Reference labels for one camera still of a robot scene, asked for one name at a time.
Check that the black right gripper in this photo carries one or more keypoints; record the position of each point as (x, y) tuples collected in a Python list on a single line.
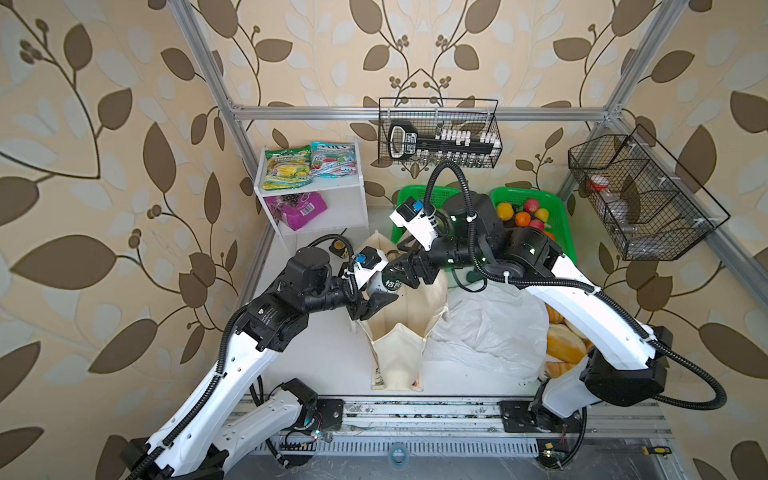
[(421, 260)]

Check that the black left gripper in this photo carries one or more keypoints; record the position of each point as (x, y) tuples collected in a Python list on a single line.
[(366, 308)]

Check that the green white drink can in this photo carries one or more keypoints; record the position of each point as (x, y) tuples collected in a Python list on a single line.
[(383, 287)]

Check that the cream floral tote bag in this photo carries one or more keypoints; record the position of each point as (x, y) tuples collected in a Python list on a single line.
[(398, 335)]

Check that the purple snack bag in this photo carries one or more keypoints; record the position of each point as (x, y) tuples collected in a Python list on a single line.
[(296, 210)]

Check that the teal fruit candy bag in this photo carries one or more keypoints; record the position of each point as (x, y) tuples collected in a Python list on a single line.
[(333, 160)]

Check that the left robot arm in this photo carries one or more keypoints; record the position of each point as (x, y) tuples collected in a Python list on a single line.
[(200, 441)]

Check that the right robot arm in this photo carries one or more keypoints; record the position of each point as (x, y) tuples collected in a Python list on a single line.
[(624, 365)]

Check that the black yellow tape measure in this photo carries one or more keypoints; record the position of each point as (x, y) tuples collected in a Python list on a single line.
[(339, 248)]

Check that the yellow lemon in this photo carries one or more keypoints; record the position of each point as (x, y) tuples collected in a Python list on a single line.
[(505, 211)]

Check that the orange fruit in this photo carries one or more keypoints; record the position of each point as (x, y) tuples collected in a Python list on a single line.
[(522, 219)]

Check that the white plastic bag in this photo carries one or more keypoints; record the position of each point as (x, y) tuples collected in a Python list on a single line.
[(500, 330)]

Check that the bread tray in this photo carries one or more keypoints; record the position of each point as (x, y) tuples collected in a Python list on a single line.
[(566, 346)]

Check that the yellow green apple tea bag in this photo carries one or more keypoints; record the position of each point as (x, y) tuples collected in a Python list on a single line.
[(287, 168)]

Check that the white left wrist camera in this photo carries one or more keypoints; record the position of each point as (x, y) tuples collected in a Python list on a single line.
[(366, 264)]

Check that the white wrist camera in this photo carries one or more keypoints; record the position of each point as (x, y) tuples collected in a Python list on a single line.
[(366, 264), (419, 219)]

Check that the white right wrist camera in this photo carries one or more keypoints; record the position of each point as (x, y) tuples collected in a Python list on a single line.
[(419, 219)]

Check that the black wire basket back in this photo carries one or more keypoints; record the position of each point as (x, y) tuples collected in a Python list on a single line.
[(425, 131)]

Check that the black wire basket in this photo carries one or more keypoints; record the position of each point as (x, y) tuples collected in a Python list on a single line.
[(653, 206), (425, 131)]

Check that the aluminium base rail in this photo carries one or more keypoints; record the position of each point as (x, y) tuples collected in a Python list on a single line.
[(474, 426)]

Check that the black wire basket right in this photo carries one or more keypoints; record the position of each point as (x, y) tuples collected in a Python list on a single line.
[(653, 206)]

